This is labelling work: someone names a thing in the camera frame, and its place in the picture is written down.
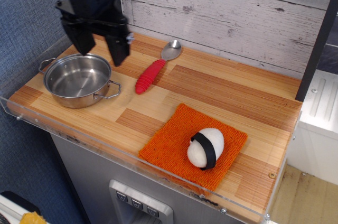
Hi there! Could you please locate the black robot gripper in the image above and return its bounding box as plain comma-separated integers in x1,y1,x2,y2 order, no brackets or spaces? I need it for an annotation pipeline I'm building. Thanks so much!
55,0,134,67

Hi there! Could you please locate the silver steel pot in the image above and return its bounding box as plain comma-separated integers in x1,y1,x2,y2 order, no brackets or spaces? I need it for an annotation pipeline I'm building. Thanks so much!
39,53,121,108

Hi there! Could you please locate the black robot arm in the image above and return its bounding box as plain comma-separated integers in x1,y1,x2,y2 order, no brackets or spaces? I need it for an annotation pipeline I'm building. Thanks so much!
55,0,134,67

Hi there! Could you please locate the orange knitted rag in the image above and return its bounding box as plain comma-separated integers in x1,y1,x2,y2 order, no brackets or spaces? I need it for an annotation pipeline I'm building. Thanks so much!
138,104,248,191

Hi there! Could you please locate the clear acrylic table guard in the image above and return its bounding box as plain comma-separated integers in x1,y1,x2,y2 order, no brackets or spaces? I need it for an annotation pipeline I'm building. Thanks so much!
0,8,303,222

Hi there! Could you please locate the white plush sushi black band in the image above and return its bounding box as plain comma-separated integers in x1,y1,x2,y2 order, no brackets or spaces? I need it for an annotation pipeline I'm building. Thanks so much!
187,128,224,171

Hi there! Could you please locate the grey toy fridge cabinet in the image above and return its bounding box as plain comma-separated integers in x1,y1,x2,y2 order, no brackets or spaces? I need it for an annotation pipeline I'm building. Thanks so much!
52,135,260,223

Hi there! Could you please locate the silver dispenser button panel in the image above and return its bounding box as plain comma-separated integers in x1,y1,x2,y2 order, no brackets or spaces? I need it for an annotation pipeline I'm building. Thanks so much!
109,180,174,223

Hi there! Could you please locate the yellow black object bottom left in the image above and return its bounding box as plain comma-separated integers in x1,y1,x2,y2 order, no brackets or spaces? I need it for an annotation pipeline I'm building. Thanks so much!
1,191,48,223

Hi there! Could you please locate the white side counter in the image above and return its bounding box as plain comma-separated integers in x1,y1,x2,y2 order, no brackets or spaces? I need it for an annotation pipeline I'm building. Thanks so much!
286,70,337,184

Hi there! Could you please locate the red handled metal spoon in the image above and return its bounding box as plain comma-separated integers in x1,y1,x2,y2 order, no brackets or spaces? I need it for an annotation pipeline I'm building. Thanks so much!
135,40,182,94

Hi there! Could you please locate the black right upright post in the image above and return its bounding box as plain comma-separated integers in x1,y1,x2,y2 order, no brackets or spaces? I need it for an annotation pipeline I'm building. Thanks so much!
295,0,337,102

